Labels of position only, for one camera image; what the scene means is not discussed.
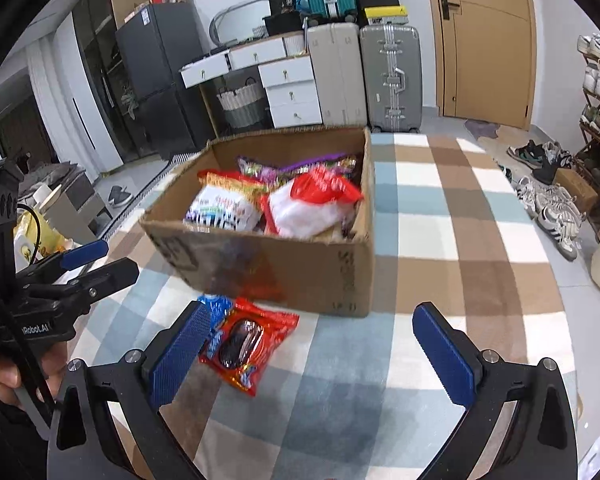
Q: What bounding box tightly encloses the yellow and black shoe box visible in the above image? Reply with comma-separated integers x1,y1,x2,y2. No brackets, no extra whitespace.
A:
364,5,410,24

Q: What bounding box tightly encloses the brown cardboard box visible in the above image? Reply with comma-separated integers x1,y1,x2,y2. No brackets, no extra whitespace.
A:
139,126,376,319

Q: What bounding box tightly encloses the black storage box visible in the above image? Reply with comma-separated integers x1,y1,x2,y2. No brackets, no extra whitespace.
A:
262,11,306,37

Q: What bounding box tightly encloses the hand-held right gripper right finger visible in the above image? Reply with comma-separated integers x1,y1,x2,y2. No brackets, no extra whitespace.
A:
412,301,578,480

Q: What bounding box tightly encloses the yellow bag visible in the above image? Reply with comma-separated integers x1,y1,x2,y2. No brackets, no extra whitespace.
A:
14,207,67,262

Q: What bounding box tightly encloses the wooden door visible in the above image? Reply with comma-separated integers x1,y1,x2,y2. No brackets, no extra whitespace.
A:
422,0,539,131

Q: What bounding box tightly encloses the white drawer cabinet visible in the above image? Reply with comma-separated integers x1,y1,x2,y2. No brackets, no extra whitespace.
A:
180,35,324,129

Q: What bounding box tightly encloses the grey storage box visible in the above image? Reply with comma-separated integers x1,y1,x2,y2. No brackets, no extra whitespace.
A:
45,170,114,242

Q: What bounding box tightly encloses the silver suitcase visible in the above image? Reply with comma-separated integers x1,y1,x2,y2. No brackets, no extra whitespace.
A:
358,22,424,134

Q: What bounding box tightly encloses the red cookie packet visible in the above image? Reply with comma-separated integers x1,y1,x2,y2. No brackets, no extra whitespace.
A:
198,297,301,398

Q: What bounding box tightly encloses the white and orange snack packet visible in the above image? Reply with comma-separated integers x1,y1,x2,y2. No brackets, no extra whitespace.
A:
183,170,268,234

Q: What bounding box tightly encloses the small cardboard box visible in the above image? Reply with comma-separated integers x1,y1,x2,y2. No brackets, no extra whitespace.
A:
554,167,600,214

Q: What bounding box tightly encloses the black shoe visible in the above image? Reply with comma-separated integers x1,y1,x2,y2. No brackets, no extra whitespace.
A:
532,152,574,186

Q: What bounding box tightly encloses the woven laundry basket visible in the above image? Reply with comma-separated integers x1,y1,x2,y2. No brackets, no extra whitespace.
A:
216,80,268,129

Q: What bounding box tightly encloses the dark glass cabinet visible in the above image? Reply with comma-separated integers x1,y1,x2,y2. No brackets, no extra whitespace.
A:
72,0,149,162

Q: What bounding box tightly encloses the beige suitcase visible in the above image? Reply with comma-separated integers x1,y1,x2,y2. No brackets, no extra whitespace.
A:
305,22,369,129

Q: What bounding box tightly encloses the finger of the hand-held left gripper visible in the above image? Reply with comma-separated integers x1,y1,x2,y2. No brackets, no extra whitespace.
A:
17,257,141,312
15,239,110,286

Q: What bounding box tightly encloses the white and red snack packet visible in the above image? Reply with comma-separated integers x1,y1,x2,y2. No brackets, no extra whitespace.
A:
266,165,366,241

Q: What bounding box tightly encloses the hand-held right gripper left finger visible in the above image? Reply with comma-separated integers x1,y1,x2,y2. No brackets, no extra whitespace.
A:
47,301,213,480

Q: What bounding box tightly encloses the dark grey refrigerator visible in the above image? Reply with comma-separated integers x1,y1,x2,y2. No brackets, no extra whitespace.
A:
115,2,212,157

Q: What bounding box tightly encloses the blue cookie packet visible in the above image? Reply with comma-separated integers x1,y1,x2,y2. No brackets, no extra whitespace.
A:
197,294,237,332

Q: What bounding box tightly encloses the grey door mat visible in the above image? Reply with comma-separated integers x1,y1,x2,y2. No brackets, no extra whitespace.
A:
464,119,502,139

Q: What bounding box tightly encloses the person's left hand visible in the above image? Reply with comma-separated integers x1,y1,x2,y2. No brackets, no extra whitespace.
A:
0,340,69,409

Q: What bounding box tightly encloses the dark green sneaker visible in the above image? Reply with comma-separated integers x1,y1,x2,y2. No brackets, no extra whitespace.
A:
507,140,549,169

